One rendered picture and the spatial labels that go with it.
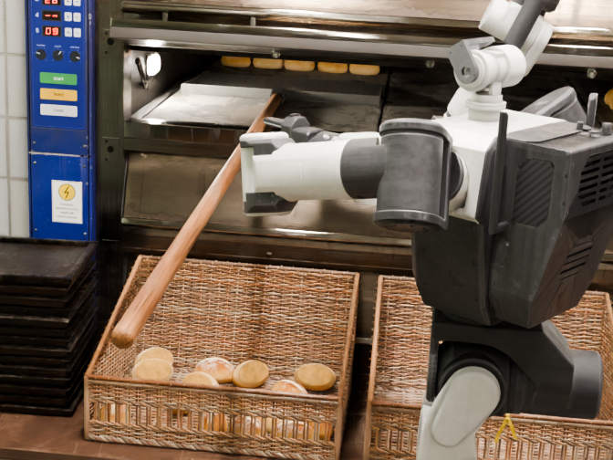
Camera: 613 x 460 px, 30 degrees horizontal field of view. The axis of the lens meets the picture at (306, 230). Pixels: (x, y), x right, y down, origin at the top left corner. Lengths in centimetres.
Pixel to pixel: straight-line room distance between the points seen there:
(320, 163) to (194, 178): 116
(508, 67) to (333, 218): 104
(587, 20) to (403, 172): 116
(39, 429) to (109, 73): 85
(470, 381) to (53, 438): 105
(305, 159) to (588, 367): 58
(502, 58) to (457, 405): 55
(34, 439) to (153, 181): 70
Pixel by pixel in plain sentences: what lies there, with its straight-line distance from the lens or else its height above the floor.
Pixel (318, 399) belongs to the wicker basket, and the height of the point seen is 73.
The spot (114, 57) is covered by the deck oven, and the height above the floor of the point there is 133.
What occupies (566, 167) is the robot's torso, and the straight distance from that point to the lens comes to 166.
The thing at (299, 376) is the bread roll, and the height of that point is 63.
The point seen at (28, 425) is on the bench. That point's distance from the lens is 262.
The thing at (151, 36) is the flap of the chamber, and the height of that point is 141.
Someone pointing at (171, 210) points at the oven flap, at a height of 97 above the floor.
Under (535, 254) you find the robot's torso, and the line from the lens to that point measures 171.
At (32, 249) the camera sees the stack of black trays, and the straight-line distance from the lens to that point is 276.
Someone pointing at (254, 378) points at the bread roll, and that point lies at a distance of 273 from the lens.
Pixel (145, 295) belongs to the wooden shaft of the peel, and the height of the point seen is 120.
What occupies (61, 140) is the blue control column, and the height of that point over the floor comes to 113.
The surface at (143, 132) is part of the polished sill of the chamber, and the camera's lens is 280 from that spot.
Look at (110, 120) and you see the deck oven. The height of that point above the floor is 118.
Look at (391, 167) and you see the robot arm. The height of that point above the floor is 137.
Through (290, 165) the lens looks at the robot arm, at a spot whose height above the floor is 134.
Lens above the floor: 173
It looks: 16 degrees down
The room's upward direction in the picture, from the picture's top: 3 degrees clockwise
